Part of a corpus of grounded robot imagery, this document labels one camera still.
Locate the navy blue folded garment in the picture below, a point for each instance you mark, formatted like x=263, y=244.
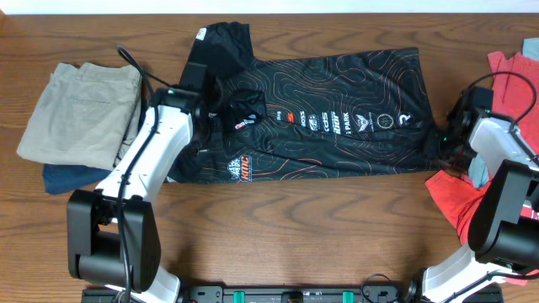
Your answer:
x=60, y=179

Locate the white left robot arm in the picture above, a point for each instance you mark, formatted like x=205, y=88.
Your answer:
x=112, y=236

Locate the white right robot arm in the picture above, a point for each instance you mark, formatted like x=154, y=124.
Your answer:
x=501, y=243

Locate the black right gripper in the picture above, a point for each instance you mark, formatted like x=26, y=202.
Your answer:
x=458, y=164

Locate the beige folded shorts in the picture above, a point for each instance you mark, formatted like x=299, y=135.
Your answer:
x=86, y=115

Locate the black printed jersey shirt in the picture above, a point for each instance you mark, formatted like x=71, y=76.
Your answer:
x=349, y=115

